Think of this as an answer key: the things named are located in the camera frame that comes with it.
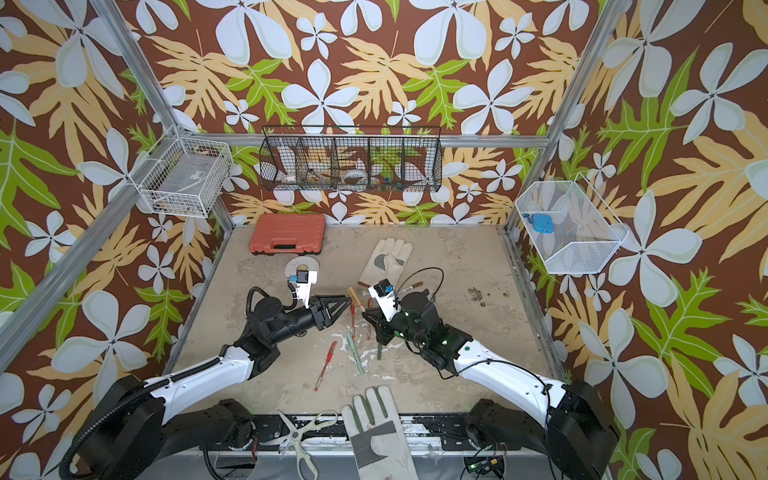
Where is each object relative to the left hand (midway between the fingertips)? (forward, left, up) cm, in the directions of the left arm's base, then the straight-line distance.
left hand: (346, 297), depth 74 cm
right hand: (-3, -4, -4) cm, 6 cm away
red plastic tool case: (+38, +26, -19) cm, 50 cm away
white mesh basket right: (+21, -62, +4) cm, 65 cm away
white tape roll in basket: (+45, +1, +3) cm, 45 cm away
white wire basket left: (+34, +49, +11) cm, 61 cm away
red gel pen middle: (+4, 0, -22) cm, 22 cm away
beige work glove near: (-30, -9, -22) cm, 38 cm away
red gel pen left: (-7, +6, -23) cm, 25 cm away
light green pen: (-6, -1, -23) cm, 24 cm away
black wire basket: (+49, +1, +8) cm, 49 cm away
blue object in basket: (+23, -56, +3) cm, 61 cm away
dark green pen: (-5, -8, -23) cm, 25 cm away
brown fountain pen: (+1, -2, -1) cm, 2 cm away
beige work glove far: (+28, -10, -22) cm, 36 cm away
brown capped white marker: (+19, -21, -24) cm, 37 cm away
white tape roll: (+27, +24, -22) cm, 42 cm away
